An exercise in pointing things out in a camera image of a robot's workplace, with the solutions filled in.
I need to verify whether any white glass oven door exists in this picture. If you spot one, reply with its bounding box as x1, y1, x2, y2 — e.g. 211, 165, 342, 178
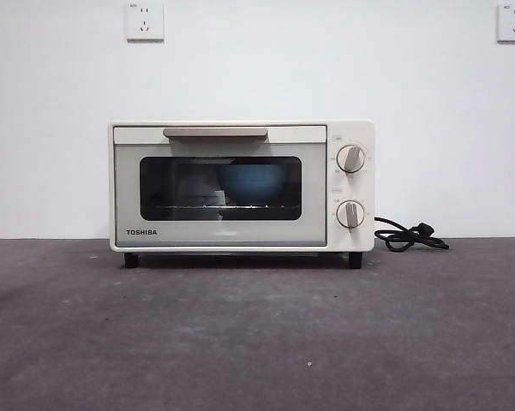
112, 124, 328, 249

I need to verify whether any black oven power cable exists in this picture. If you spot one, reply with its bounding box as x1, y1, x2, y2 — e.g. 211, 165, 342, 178
374, 216, 451, 253

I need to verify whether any white toaster oven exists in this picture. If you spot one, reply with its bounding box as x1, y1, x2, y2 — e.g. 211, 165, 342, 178
108, 119, 376, 270

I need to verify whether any blue bowl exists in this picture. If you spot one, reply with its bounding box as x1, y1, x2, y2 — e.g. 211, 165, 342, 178
216, 164, 289, 211

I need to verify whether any beige oven knob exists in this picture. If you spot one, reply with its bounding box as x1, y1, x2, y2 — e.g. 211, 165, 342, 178
336, 199, 367, 230
337, 144, 368, 175

